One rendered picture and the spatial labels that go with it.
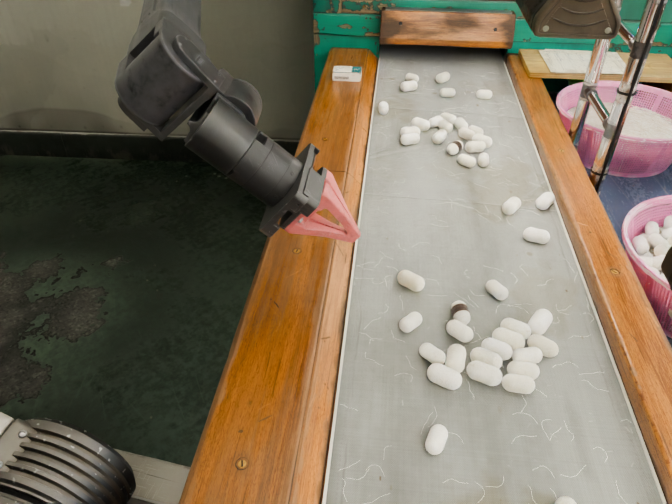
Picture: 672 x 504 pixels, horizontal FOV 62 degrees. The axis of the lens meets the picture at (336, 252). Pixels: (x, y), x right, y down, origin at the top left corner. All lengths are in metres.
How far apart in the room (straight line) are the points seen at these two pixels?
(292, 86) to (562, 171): 1.52
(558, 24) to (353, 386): 0.41
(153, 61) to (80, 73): 2.03
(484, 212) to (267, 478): 0.52
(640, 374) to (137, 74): 0.57
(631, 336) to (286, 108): 1.86
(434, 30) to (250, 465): 1.07
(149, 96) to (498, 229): 0.52
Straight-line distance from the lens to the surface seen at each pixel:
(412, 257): 0.76
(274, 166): 0.55
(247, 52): 2.28
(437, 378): 0.60
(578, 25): 0.62
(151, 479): 0.89
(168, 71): 0.53
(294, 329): 0.62
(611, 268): 0.78
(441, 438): 0.55
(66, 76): 2.59
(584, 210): 0.87
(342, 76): 1.22
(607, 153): 0.95
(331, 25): 1.42
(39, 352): 1.82
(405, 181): 0.92
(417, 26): 1.36
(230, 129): 0.54
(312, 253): 0.72
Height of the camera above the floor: 1.22
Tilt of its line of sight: 39 degrees down
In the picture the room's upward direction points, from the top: straight up
